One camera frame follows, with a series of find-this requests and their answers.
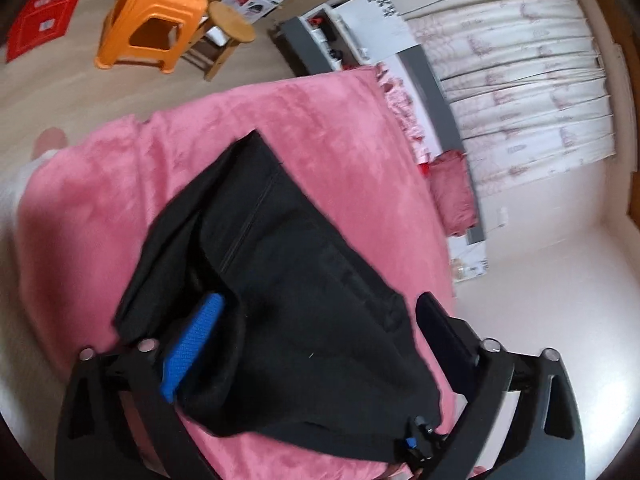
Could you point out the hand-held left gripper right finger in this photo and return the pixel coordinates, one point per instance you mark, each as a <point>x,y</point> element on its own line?
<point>445,330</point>

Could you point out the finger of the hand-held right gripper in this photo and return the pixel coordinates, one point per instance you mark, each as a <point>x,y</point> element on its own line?
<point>420,452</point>

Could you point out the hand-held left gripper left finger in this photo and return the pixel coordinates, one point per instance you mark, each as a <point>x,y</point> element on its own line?
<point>195,340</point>

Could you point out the black pants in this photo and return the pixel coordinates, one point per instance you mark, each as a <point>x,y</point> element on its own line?
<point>300,310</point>

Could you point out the white box with label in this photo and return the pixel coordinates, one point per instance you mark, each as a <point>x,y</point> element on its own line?
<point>470,262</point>

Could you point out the dark pink pillow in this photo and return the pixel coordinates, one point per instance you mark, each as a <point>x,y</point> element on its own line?
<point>452,195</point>

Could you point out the pink fleece blanket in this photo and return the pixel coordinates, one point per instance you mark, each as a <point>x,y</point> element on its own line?
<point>125,185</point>

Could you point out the pink floral cloth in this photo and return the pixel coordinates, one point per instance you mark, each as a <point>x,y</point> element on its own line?
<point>400,105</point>

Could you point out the grey bed headboard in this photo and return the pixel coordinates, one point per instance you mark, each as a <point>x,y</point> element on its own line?
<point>435,95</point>

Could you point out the white floral curtain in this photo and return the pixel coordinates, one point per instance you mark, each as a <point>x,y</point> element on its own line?
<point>525,85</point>

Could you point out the white nightstand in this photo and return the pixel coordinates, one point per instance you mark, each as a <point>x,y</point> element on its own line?
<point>370,30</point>

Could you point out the round wooden stool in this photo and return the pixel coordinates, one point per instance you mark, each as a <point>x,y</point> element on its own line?
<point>232,22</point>

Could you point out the white wall outlet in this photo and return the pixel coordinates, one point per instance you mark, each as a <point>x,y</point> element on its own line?
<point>502,216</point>

